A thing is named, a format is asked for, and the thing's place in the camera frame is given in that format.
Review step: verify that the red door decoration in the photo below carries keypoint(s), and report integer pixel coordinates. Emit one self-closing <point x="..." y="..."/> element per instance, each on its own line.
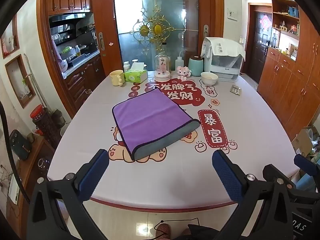
<point x="265" y="22"/>

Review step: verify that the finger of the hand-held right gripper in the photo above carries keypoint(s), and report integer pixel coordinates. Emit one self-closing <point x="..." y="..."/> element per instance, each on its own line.
<point x="303" y="164"/>
<point x="271" y="171"/>

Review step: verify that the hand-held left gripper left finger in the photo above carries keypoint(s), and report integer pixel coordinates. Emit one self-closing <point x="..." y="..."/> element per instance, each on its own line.
<point x="93" y="173"/>

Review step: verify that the silver blister pack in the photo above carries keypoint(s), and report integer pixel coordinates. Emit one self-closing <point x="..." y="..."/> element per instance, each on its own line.
<point x="236" y="90"/>

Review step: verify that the person's shoe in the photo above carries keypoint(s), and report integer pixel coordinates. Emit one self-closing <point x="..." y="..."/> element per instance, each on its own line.
<point x="163" y="232"/>

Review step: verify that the red lidded jar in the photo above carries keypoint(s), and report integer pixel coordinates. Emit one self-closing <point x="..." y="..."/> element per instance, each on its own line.
<point x="43" y="122"/>

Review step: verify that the glass sliding door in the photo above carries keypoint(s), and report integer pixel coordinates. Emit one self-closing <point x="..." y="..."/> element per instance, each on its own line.
<point x="135" y="10"/>

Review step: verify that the yellow mug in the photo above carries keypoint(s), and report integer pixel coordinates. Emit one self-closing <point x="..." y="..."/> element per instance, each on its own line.
<point x="116" y="78"/>

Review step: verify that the black range hood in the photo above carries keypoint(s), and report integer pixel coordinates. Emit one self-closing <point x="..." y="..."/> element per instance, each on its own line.
<point x="72" y="18"/>

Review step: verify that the white bowl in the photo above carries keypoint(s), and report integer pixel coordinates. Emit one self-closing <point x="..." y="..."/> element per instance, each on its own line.
<point x="209" y="78"/>

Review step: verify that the white pill bottle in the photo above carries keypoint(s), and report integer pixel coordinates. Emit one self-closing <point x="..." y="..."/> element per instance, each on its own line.
<point x="135" y="62"/>
<point x="127" y="67"/>

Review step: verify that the green tissue box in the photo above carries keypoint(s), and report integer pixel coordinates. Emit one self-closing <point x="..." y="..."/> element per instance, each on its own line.
<point x="135" y="76"/>

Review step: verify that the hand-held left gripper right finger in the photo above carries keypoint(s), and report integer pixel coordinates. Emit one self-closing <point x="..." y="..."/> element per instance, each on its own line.
<point x="227" y="175"/>

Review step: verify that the white squeeze bottle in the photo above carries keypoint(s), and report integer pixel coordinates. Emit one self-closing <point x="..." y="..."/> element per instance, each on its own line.
<point x="178" y="66"/>

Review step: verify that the wooden cabinet with shelves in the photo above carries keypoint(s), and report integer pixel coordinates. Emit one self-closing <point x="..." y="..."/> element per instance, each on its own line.
<point x="285" y="80"/>

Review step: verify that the white covered countertop appliance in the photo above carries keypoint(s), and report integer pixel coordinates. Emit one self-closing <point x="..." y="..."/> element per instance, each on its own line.
<point x="225" y="55"/>

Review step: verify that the purple and grey towel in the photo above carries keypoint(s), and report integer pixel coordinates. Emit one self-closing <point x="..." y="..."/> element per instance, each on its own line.
<point x="150" y="117"/>

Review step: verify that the white wall switch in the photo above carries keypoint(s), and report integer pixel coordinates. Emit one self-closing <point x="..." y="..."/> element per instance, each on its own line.
<point x="232" y="14"/>

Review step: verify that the wooden framed wall niche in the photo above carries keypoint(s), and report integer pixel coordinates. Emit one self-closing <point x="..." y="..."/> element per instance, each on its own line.
<point x="10" y="38"/>
<point x="20" y="81"/>

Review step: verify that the cardboard box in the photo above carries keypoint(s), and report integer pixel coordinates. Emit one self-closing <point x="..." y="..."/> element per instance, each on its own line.
<point x="303" y="142"/>

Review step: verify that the wooden side table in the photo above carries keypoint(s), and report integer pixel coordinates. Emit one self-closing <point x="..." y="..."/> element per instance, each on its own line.
<point x="30" y="170"/>

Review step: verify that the glass dome ornament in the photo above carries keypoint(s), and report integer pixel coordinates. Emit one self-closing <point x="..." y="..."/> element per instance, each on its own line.
<point x="162" y="67"/>

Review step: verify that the wooden lower kitchen cabinets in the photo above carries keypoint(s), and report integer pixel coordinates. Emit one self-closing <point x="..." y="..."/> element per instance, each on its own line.
<point x="82" y="80"/>

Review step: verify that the mint green canister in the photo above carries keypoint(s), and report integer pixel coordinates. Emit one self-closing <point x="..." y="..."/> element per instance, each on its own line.
<point x="195" y="66"/>

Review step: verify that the gold door ornament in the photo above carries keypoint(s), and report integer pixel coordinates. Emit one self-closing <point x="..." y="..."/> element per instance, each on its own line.
<point x="157" y="28"/>

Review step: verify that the pink toy figure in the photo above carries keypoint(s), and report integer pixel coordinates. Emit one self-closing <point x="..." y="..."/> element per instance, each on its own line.
<point x="183" y="72"/>

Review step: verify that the dark brown entry door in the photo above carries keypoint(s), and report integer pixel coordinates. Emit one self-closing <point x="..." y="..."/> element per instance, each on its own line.
<point x="261" y="45"/>

